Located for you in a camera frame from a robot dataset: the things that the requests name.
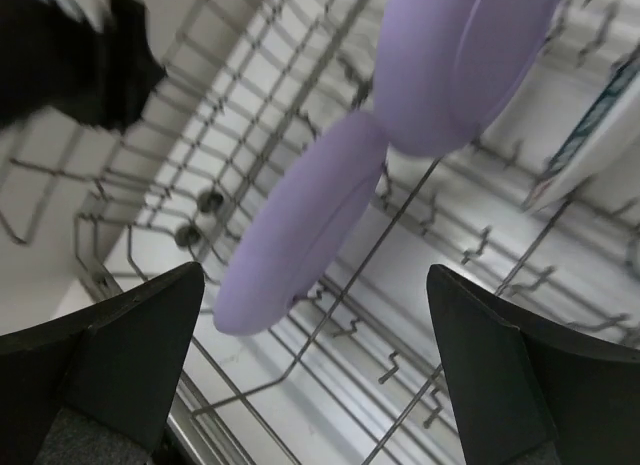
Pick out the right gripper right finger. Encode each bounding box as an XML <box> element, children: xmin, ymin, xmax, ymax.
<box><xmin>426</xmin><ymin>264</ymin><xmax>639</xmax><ymax>464</ymax></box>

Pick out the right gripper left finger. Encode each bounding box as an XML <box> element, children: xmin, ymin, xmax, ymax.
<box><xmin>1</xmin><ymin>262</ymin><xmax>205</xmax><ymax>464</ymax></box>

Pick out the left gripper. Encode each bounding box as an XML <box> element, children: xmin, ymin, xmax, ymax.
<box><xmin>1</xmin><ymin>0</ymin><xmax>166</xmax><ymax>133</ymax></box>

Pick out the small purple plate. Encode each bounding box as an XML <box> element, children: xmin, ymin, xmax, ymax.
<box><xmin>213</xmin><ymin>111</ymin><xmax>388</xmax><ymax>336</ymax></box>

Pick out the white plate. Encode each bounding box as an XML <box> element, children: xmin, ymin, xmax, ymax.
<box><xmin>523</xmin><ymin>48</ymin><xmax>639</xmax><ymax>211</ymax></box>

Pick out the large purple plate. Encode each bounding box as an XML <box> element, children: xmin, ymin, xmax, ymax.
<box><xmin>374</xmin><ymin>0</ymin><xmax>559</xmax><ymax>157</ymax></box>

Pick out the grey wire dish rack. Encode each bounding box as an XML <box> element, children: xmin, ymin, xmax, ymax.
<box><xmin>1</xmin><ymin>0</ymin><xmax>639</xmax><ymax>464</ymax></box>

